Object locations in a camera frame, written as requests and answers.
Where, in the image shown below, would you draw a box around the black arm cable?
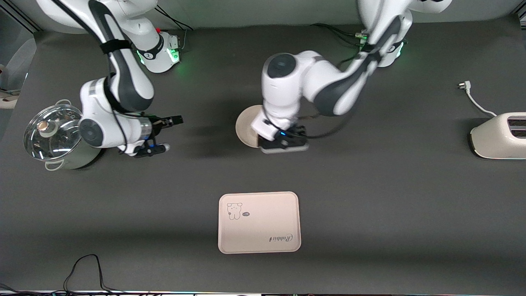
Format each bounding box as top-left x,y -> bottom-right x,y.
51,0 -> 128,144
298,16 -> 405,139

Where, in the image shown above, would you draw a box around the cream tray with rabbit print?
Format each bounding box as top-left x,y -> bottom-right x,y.
218,191 -> 302,254

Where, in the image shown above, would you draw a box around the beige background object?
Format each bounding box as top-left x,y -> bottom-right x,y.
0,90 -> 19,109

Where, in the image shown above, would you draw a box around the round cream plate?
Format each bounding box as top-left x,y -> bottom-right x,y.
235,105 -> 263,148

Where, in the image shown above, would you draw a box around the glass pot lid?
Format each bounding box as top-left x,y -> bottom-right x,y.
23,104 -> 84,161

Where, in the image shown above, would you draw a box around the black left arm base cables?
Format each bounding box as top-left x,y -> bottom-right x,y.
310,23 -> 370,48

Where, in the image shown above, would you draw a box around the black right arm base cables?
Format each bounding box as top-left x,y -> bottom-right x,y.
154,6 -> 194,52

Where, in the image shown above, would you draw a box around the black arm base cables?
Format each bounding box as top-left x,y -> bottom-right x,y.
154,6 -> 194,52
310,23 -> 370,48

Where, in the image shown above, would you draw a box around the thin black loose cable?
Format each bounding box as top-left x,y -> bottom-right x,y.
0,254 -> 152,296

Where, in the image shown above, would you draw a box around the black frame bar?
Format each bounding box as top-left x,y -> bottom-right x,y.
0,6 -> 42,32

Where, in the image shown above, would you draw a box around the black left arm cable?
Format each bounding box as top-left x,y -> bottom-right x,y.
298,16 -> 405,139

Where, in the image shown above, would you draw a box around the steel pot with glass lid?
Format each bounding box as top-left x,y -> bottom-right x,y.
43,99 -> 103,171

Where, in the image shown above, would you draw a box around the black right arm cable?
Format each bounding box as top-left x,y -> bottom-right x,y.
51,0 -> 128,144

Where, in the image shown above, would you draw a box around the white toaster power cable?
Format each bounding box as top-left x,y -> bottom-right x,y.
458,81 -> 498,118

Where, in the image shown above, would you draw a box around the cream white toaster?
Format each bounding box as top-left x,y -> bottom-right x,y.
470,112 -> 526,160

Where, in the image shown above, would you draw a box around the translucent plastic sheet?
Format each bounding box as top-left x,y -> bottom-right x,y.
0,38 -> 37,93

